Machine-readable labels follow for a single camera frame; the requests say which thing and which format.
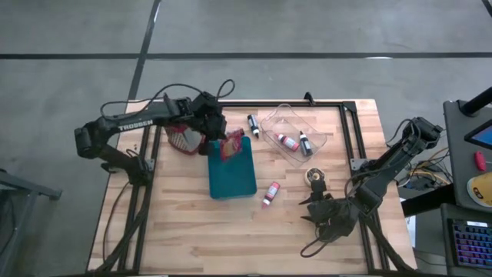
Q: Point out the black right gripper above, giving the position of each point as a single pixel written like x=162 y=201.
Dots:
x=334 y=211

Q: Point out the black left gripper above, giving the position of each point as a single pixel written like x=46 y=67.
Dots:
x=205 y=115

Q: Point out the red snack packet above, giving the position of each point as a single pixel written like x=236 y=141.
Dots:
x=230 y=148

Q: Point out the black food colouring bottle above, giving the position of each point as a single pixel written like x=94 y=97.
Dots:
x=306 y=145
x=253 y=123

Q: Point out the pink food colouring bottle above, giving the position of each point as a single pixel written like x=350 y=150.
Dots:
x=289 y=142
x=271 y=192

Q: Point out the teal plastic bin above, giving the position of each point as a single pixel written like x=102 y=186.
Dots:
x=230 y=181

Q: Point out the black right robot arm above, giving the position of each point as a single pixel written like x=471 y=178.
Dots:
x=396 y=157

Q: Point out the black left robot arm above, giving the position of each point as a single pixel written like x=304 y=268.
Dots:
x=134 y=125

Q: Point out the red steel box grater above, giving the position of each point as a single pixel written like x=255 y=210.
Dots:
x=184 y=144

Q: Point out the clear plastic bin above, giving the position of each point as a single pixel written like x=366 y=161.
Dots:
x=269 y=123

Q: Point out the white paper sheet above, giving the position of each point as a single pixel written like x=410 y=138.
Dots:
x=411 y=229

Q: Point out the black cart beam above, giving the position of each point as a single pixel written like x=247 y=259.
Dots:
x=426 y=200

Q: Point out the grey cart top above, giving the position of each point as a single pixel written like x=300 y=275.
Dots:
x=457 y=154

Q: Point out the backlit keyboard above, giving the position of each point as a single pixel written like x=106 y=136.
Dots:
x=473 y=244

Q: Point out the tablet screen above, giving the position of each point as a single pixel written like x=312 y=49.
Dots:
x=482 y=136

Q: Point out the black pole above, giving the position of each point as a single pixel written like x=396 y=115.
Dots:
x=476 y=102

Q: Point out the grey metal stand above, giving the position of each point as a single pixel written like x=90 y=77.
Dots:
x=23 y=188

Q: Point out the black metal table frame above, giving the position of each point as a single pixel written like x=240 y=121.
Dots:
x=269 y=104

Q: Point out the black frame clamp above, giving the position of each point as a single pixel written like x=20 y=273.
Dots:
x=308 y=98

